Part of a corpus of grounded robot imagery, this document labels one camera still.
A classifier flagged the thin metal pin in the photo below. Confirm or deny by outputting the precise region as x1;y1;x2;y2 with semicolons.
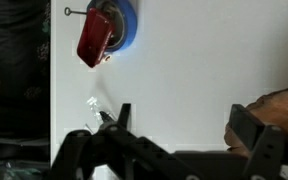
63;6;88;17

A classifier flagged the live-edge wooden plate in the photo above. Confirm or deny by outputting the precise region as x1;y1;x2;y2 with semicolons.
224;86;288;158

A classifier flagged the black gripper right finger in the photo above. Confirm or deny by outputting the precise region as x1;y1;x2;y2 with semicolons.
228;103;288;180

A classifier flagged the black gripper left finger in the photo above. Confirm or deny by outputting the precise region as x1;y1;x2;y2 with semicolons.
47;102;199;180

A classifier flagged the dark patterned bench cushion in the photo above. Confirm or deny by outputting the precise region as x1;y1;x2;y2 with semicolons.
0;0;52;164

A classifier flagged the red flat case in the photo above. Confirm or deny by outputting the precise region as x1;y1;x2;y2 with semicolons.
76;7;116;69

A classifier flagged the clear plastic wrap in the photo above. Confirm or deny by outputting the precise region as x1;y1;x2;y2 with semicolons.
83;95;119;134

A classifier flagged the blue tape roll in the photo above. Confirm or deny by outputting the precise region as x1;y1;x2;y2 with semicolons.
86;0;139;54

